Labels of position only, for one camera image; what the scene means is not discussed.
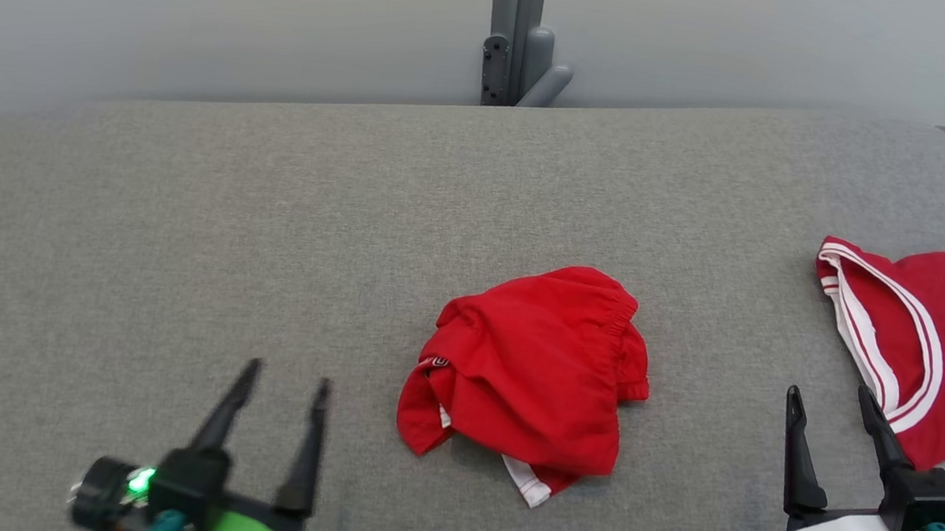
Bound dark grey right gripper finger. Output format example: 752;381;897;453
849;385;923;483
775;384;841;522

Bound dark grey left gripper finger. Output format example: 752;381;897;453
186;351;265;458
274;374;334;519

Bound red shorts with white trim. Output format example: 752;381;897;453
388;250;662;519

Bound grey fabric sofa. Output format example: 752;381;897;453
0;29;945;531

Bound grey lever handle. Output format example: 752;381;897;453
518;26;579;112

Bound grey metal post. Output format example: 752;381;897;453
478;0;547;111

